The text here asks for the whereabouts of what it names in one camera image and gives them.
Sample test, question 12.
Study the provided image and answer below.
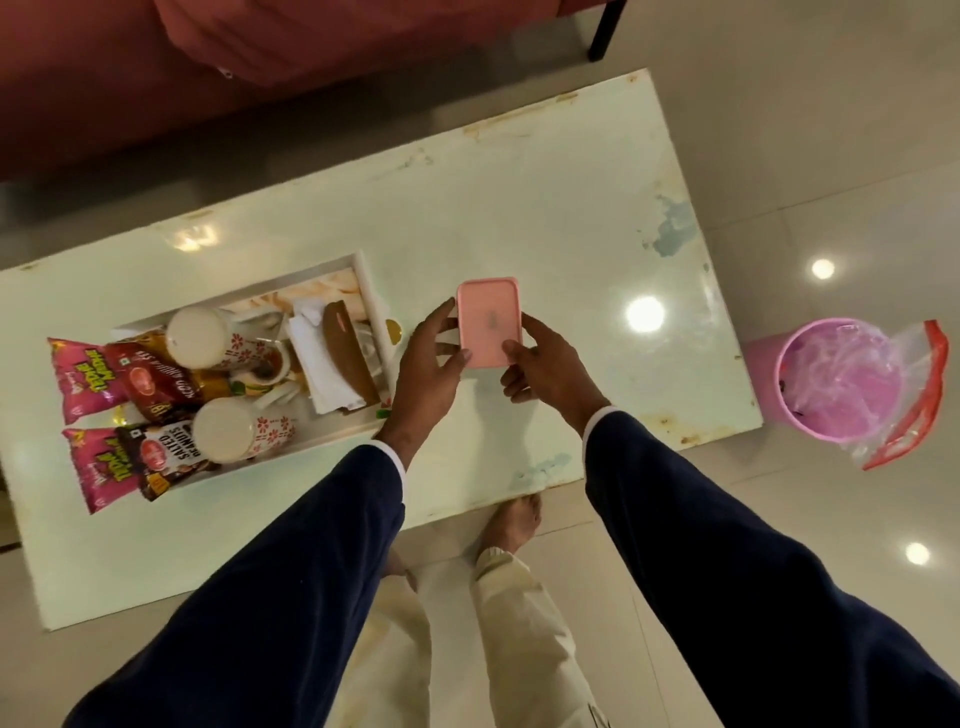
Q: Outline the person's right hand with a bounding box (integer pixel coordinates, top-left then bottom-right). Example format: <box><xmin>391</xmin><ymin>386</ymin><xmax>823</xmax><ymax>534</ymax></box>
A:
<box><xmin>500</xmin><ymin>312</ymin><xmax>613</xmax><ymax>438</ymax></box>

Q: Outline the person's left hand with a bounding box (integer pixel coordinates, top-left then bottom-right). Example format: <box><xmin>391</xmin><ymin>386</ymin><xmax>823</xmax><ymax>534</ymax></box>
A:
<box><xmin>374</xmin><ymin>297</ymin><xmax>474</xmax><ymax>470</ymax></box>

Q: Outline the pink lidded clear container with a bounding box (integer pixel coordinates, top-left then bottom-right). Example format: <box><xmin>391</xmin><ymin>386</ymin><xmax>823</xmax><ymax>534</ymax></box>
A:
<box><xmin>455</xmin><ymin>277</ymin><xmax>524</xmax><ymax>370</ymax></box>

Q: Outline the white printed tray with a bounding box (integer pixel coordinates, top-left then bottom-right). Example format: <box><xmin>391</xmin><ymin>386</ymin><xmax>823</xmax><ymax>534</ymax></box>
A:
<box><xmin>108</xmin><ymin>251</ymin><xmax>399</xmax><ymax>489</ymax></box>

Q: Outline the white floral mug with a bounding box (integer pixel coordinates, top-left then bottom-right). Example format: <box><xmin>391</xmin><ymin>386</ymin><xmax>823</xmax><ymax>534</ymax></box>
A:
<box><xmin>164</xmin><ymin>305</ymin><xmax>292</xmax><ymax>374</ymax></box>
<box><xmin>191</xmin><ymin>397</ymin><xmax>298</xmax><ymax>465</ymax></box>

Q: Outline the salted peanuts packet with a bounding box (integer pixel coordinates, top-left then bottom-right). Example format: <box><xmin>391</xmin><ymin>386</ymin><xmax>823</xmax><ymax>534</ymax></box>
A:
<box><xmin>116</xmin><ymin>419</ymin><xmax>219</xmax><ymax>502</ymax></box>

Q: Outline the maroon and yellow snack packet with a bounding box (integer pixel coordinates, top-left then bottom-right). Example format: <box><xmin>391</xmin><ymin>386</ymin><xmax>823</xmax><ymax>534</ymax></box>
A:
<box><xmin>101</xmin><ymin>329</ymin><xmax>234</xmax><ymax>425</ymax></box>

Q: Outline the pink snack packet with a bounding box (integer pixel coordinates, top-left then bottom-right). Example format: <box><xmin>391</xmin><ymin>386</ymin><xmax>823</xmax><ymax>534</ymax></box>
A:
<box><xmin>62</xmin><ymin>427</ymin><xmax>144</xmax><ymax>517</ymax></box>
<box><xmin>48</xmin><ymin>337</ymin><xmax>133</xmax><ymax>427</ymax></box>

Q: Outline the clear zip bag red seal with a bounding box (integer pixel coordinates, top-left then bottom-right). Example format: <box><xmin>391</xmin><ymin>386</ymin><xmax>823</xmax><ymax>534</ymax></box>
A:
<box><xmin>779</xmin><ymin>320</ymin><xmax>950</xmax><ymax>472</ymax></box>

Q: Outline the person's right forearm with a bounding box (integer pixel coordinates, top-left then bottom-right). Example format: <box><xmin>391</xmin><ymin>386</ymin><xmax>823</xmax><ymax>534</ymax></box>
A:
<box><xmin>583</xmin><ymin>407</ymin><xmax>960</xmax><ymax>728</ymax></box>

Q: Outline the person's left forearm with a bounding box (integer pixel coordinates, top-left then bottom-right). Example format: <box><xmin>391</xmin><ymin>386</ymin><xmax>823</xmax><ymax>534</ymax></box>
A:
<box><xmin>63</xmin><ymin>440</ymin><xmax>408</xmax><ymax>728</ymax></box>

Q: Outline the white coffee table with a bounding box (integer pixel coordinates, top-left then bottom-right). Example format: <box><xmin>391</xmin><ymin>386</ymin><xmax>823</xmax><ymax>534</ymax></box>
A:
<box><xmin>0</xmin><ymin>68</ymin><xmax>765</xmax><ymax>631</ymax></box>

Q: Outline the person's right leg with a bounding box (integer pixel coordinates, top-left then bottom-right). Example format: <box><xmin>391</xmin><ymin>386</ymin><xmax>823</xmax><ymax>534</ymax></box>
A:
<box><xmin>470</xmin><ymin>493</ymin><xmax>613</xmax><ymax>728</ymax></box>

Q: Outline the pink plastic bin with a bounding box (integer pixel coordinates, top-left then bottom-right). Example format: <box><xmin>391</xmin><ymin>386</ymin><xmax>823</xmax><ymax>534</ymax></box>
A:
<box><xmin>742</xmin><ymin>317</ymin><xmax>905</xmax><ymax>444</ymax></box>

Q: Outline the red sofa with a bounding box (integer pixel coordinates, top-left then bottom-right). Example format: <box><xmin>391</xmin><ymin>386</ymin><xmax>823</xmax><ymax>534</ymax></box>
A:
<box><xmin>0</xmin><ymin>0</ymin><xmax>630</xmax><ymax>181</ymax></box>

